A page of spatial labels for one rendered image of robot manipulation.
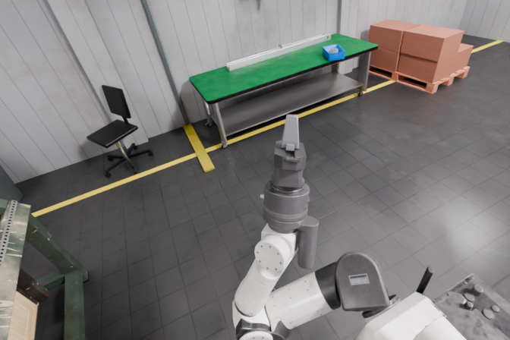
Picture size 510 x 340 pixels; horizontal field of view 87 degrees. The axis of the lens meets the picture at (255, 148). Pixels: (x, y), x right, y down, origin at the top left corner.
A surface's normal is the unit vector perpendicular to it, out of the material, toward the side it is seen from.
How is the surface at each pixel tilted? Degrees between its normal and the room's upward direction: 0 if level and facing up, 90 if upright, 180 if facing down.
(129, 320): 0
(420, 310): 0
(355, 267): 34
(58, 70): 90
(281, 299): 25
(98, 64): 90
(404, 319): 0
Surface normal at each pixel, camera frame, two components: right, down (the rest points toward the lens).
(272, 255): -0.50, 0.22
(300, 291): -0.54, -0.71
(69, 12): 0.41, 0.51
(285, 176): -0.11, 0.26
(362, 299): -0.40, -0.34
